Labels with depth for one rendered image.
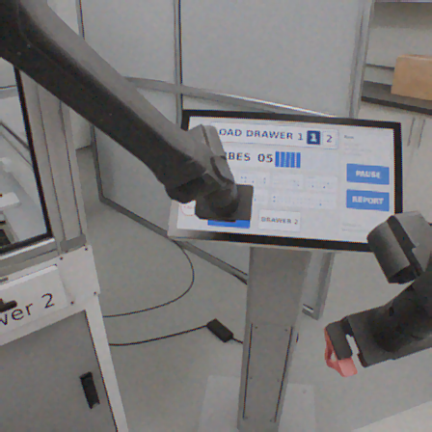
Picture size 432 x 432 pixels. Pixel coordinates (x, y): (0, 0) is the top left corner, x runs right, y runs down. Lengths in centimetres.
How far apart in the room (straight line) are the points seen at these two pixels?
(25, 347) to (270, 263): 64
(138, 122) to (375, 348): 37
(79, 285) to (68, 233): 14
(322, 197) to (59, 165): 56
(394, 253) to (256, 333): 78
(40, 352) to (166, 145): 72
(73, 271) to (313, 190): 57
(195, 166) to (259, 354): 84
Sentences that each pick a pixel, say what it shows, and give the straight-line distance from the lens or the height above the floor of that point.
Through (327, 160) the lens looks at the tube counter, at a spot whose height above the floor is 111.
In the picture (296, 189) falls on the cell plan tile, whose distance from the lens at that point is 87.
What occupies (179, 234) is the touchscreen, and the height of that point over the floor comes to 97.
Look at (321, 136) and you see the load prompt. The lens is 92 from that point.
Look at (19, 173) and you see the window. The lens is 81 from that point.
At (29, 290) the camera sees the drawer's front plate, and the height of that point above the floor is 90.
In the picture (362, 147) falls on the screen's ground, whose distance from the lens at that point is 93.
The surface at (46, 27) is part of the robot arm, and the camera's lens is 37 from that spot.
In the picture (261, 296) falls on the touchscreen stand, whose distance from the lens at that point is 108.
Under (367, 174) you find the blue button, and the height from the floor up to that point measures 110.
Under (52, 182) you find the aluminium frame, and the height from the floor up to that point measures 111.
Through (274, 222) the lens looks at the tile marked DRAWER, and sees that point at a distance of 85.
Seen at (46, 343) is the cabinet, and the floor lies 71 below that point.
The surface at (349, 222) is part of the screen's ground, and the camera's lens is 88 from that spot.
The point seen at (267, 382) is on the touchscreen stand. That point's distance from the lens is 135.
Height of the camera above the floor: 142
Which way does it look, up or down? 29 degrees down
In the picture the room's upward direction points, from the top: straight up
